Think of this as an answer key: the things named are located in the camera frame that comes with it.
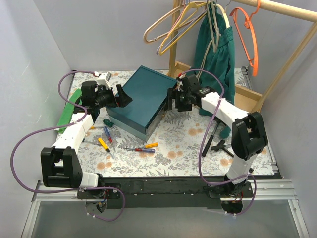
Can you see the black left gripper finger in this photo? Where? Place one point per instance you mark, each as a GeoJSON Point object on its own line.
{"type": "Point", "coordinates": [111, 102]}
{"type": "Point", "coordinates": [122, 99]}

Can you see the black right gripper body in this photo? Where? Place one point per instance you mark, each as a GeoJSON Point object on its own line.
{"type": "Point", "coordinates": [175, 99]}

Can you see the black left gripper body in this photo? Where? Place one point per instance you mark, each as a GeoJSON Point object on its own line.
{"type": "Point", "coordinates": [114, 96]}

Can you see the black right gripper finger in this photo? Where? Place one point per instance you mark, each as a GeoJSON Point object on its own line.
{"type": "Point", "coordinates": [171, 94]}
{"type": "Point", "coordinates": [179, 86]}

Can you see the green stubby screwdriver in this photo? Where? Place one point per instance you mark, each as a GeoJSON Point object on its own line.
{"type": "Point", "coordinates": [108, 123]}

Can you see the teal drawer box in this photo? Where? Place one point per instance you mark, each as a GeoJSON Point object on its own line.
{"type": "Point", "coordinates": [148, 90]}

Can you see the yellow black screwdriver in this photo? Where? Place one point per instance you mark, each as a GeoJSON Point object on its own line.
{"type": "Point", "coordinates": [105, 146]}

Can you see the orange yellow screwdriver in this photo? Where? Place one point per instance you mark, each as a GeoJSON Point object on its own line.
{"type": "Point", "coordinates": [151, 145]}

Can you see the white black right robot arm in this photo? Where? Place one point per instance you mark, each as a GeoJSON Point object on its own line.
{"type": "Point", "coordinates": [248, 134]}

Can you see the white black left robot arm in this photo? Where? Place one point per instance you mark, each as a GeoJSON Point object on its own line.
{"type": "Point", "coordinates": [60, 164]}

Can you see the green folded cloth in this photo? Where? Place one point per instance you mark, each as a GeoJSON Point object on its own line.
{"type": "Point", "coordinates": [69, 108]}

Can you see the hammer with black grip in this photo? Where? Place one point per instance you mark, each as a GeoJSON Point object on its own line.
{"type": "Point", "coordinates": [208, 144]}

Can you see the floral table mat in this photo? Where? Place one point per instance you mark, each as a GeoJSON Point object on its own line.
{"type": "Point", "coordinates": [179, 136]}

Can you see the wooden clothes rack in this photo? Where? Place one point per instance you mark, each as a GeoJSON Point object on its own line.
{"type": "Point", "coordinates": [245, 99]}

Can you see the black claw hammer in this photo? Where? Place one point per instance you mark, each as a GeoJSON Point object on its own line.
{"type": "Point", "coordinates": [228, 152]}

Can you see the cream white hanger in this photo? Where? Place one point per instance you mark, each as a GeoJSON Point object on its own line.
{"type": "Point", "coordinates": [225, 17]}

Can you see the yellow hanger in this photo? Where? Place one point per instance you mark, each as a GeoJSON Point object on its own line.
{"type": "Point", "coordinates": [202, 12]}

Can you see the lilac thin hanger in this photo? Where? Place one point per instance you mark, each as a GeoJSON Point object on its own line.
{"type": "Point", "coordinates": [180, 27]}

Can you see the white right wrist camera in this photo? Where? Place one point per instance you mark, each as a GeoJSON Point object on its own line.
{"type": "Point", "coordinates": [180, 77]}

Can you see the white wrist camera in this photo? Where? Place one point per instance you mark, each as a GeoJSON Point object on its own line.
{"type": "Point", "coordinates": [180, 77]}
{"type": "Point", "coordinates": [103, 79]}

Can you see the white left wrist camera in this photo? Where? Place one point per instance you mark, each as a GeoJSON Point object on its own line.
{"type": "Point", "coordinates": [103, 79]}

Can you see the dark green drawstring bag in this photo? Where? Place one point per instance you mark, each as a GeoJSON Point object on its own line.
{"type": "Point", "coordinates": [215, 54]}

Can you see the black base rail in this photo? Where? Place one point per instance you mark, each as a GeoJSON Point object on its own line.
{"type": "Point", "coordinates": [172, 192]}

